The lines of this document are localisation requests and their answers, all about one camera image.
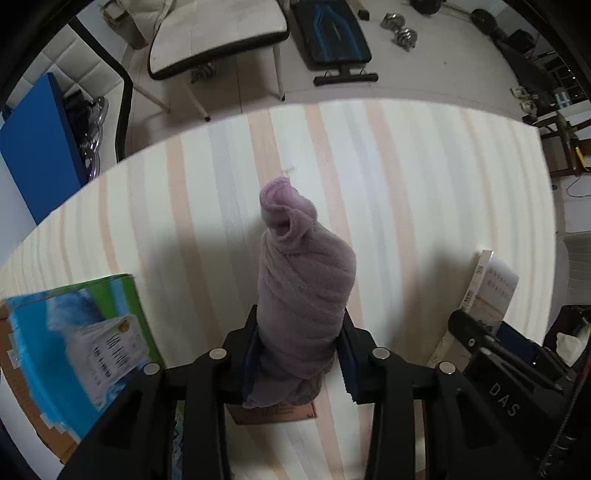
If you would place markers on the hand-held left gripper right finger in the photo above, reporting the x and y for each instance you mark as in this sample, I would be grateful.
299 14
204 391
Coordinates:
349 364

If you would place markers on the cardboard box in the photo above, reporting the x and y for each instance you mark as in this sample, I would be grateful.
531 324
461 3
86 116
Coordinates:
46 332

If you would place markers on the purple fleece cloth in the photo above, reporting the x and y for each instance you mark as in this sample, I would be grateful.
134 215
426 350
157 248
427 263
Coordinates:
300 300

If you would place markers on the dark wooden chair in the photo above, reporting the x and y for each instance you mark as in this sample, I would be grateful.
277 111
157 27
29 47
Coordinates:
563 134

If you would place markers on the striped tablecloth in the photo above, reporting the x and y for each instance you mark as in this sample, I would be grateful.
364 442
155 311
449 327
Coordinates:
392 207

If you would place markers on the chrome dumbbell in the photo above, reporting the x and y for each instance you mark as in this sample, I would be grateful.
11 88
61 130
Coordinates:
406 36
392 21

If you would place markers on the brown card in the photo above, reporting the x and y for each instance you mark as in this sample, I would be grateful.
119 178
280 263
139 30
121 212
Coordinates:
277 414

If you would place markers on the grey folding chair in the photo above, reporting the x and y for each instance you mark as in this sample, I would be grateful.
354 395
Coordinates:
577 263

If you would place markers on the black exercise machine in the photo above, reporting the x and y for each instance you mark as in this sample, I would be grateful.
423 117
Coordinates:
526 60

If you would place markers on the white cushioned chair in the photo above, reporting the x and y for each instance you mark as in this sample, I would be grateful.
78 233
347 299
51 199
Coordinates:
217 37

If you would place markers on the blue board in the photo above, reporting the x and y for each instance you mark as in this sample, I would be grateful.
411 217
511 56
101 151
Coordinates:
37 138

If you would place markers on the white quilted chair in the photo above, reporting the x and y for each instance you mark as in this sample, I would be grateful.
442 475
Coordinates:
78 64

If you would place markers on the light slipper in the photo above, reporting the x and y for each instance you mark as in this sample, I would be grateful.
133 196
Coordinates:
529 106
519 92

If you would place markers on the white box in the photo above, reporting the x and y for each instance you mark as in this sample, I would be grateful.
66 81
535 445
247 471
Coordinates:
494 290

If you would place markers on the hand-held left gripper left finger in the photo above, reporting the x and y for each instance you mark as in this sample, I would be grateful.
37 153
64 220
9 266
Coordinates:
251 353

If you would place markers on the chrome chair base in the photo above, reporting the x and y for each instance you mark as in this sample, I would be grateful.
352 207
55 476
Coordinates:
92 127

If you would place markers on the black and blue bench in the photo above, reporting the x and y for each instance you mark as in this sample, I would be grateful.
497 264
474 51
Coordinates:
332 37

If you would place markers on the small black barbell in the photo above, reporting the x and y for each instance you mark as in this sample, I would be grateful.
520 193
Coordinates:
480 18

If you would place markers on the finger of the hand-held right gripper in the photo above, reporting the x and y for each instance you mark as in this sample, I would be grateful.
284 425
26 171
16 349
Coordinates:
480 334

